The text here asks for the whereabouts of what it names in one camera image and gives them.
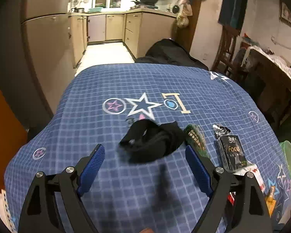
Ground black face product packet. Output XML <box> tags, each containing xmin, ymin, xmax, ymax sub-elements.
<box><xmin>212</xmin><ymin>124</ymin><xmax>247</xmax><ymax>173</ymax></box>

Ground dark green snack packet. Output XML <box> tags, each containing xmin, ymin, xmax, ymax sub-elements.
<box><xmin>183</xmin><ymin>124</ymin><xmax>210</xmax><ymax>158</ymax></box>

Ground black cloth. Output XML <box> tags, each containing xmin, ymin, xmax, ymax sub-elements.
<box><xmin>119</xmin><ymin>119</ymin><xmax>185</xmax><ymax>163</ymax></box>

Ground yellow snack box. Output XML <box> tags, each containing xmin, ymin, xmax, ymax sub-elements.
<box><xmin>265</xmin><ymin>186</ymin><xmax>276</xmax><ymax>217</ymax></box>

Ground kitchen counter cabinets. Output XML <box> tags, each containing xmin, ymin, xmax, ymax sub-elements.
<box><xmin>68</xmin><ymin>8</ymin><xmax>177</xmax><ymax>67</ymax></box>

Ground blue star-patterned tablecloth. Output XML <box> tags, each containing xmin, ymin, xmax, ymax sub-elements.
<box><xmin>4</xmin><ymin>63</ymin><xmax>291</xmax><ymax>232</ymax></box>

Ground orange wooden cabinet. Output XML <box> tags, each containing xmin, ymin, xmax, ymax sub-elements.
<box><xmin>0</xmin><ymin>63</ymin><xmax>29</xmax><ymax>195</ymax></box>

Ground dark wooden dining table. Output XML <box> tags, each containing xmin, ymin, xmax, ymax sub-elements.
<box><xmin>243</xmin><ymin>48</ymin><xmax>291</xmax><ymax>142</ymax></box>

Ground dark wooden chair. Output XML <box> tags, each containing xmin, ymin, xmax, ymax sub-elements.
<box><xmin>211</xmin><ymin>25</ymin><xmax>240</xmax><ymax>78</ymax></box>

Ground black bag on floor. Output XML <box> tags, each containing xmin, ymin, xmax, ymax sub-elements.
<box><xmin>135</xmin><ymin>38</ymin><xmax>209</xmax><ymax>70</ymax></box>

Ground grey refrigerator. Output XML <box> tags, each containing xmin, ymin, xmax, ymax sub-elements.
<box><xmin>0</xmin><ymin>0</ymin><xmax>75</xmax><ymax>129</ymax></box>

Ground white cloth on table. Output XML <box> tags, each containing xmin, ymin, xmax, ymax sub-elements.
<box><xmin>241</xmin><ymin>45</ymin><xmax>291</xmax><ymax>79</ymax></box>

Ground black wok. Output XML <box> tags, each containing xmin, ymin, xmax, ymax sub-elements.
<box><xmin>133</xmin><ymin>0</ymin><xmax>158</xmax><ymax>6</ymax></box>

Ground framed wall picture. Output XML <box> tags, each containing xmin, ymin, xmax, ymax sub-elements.
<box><xmin>279</xmin><ymin>0</ymin><xmax>291</xmax><ymax>27</ymax></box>

